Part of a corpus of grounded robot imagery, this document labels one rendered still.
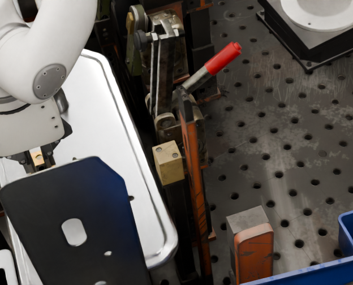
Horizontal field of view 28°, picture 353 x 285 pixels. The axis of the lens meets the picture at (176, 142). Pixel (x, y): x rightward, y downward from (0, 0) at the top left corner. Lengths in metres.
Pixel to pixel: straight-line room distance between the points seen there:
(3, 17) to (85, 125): 0.35
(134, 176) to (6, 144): 0.20
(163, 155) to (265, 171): 0.46
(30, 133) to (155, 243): 0.22
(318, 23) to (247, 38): 0.18
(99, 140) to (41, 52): 0.34
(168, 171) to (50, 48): 0.29
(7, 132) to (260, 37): 0.84
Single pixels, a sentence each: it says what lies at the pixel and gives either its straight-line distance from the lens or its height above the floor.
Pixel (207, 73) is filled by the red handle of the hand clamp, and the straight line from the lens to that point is 1.00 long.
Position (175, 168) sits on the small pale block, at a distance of 0.99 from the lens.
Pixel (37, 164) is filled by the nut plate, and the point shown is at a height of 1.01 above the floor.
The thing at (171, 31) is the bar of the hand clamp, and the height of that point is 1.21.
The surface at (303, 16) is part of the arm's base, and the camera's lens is 1.58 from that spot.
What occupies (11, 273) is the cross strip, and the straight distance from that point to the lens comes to 1.00.
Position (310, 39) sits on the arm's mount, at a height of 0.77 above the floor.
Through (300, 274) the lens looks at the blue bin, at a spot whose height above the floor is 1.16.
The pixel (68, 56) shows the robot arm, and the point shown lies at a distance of 0.80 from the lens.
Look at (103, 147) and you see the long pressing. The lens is 1.09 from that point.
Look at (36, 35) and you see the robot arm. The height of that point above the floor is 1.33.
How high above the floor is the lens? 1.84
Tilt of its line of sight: 52 degrees down
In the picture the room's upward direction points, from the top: 8 degrees counter-clockwise
